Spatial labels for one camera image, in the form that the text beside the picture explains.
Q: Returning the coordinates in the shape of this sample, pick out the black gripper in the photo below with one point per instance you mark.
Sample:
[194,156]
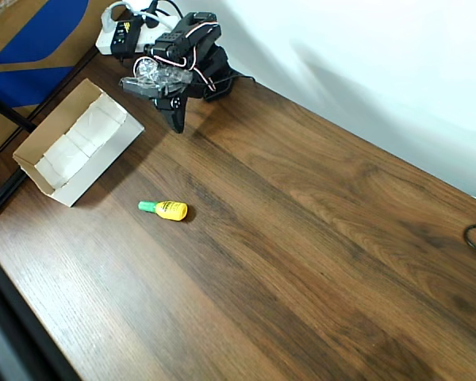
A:
[174,102]

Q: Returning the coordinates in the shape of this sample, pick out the yellow bottle with green cap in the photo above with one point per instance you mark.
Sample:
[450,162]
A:
[170,210]

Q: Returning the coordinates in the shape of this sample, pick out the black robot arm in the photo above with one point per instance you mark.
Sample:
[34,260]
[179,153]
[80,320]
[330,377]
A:
[206,47]

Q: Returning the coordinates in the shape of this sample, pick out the white cardboard box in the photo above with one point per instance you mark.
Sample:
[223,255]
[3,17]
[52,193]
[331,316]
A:
[103,158]

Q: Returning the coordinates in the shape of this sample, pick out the large brown blue cardboard box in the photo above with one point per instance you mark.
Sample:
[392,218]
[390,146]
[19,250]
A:
[28,31]

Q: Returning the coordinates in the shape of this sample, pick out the black power adapter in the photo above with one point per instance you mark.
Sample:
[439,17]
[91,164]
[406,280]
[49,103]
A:
[123,37]

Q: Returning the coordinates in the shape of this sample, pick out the white foam padding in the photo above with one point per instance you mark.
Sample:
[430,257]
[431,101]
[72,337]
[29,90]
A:
[79,143]

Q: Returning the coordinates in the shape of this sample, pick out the white power strip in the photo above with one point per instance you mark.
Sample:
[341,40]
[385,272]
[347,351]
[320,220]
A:
[103,41]

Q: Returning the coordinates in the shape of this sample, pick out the black metal pole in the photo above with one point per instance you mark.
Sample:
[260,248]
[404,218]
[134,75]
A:
[12,113]

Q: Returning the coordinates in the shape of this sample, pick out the plastic-wrapped camera on gripper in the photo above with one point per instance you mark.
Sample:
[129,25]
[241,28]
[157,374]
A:
[150,75]

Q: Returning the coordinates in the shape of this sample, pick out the black metal rail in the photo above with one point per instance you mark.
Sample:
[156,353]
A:
[0,200]

